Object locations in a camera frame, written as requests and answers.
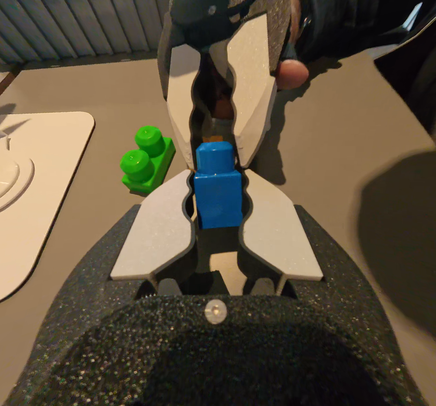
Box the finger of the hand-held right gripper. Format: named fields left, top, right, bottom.
left=226, top=14, right=278, bottom=169
left=166, top=43, right=206, bottom=170

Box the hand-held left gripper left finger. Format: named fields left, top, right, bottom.
left=111, top=170, right=198, bottom=294

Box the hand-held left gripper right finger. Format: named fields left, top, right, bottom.
left=238, top=169, right=323, bottom=295

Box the light blue mega block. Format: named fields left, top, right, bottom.
left=193, top=142, right=243, bottom=229

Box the green two-stud mega block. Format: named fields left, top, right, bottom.
left=119, top=126, right=177, bottom=195

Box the grey plastic bin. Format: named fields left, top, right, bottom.
left=0, top=0, right=178, bottom=65

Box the person's right forearm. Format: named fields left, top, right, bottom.
left=286, top=0, right=436, bottom=64

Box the person's navy jacket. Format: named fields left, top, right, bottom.
left=368, top=2, right=436, bottom=134

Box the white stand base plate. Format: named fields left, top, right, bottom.
left=0, top=111, right=96, bottom=302

